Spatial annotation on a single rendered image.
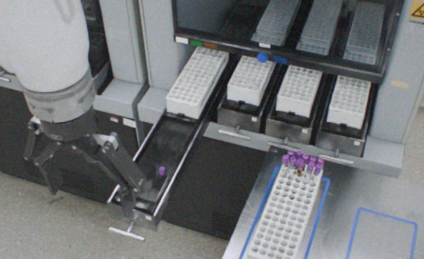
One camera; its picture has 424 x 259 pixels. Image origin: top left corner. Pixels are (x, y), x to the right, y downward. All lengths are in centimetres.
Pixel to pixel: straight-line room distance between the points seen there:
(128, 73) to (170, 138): 36
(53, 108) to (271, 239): 67
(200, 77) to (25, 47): 103
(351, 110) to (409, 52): 23
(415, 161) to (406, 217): 130
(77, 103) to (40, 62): 9
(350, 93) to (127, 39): 70
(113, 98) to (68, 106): 107
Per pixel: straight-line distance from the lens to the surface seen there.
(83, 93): 67
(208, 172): 179
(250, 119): 155
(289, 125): 152
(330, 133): 151
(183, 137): 148
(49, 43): 60
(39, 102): 67
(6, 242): 239
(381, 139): 163
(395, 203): 137
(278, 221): 120
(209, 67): 161
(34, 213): 243
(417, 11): 135
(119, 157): 74
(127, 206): 82
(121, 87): 177
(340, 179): 138
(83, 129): 71
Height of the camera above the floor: 187
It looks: 45 degrees down
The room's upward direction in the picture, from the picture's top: 1 degrees counter-clockwise
